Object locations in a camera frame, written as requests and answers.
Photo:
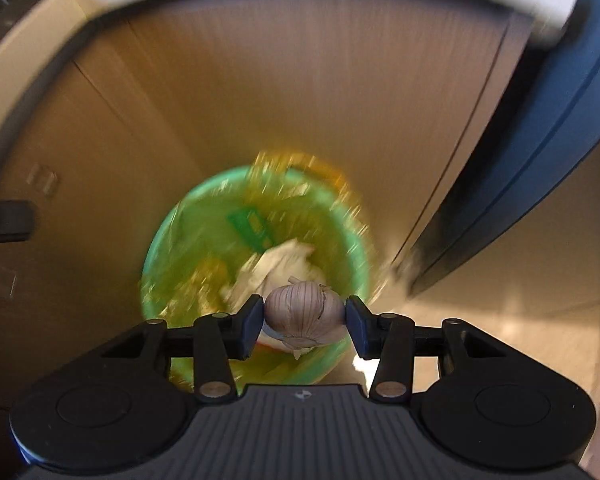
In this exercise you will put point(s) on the green trash bin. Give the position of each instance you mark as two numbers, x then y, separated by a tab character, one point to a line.
162	255

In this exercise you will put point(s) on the green snack packet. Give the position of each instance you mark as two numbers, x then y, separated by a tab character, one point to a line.
245	225

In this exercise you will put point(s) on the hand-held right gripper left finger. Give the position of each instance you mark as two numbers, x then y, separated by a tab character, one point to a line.
252	325

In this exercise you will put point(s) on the blue cabinet door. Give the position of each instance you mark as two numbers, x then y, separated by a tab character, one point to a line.
555	110

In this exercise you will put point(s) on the brown cabinet door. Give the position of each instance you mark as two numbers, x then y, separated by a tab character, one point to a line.
305	85

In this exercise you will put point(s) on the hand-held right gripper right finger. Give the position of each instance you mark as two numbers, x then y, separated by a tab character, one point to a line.
356	327

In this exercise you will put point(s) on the white cloth glove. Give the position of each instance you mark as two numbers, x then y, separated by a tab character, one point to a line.
280	260

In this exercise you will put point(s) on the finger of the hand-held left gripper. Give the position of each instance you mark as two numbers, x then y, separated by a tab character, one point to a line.
5	220

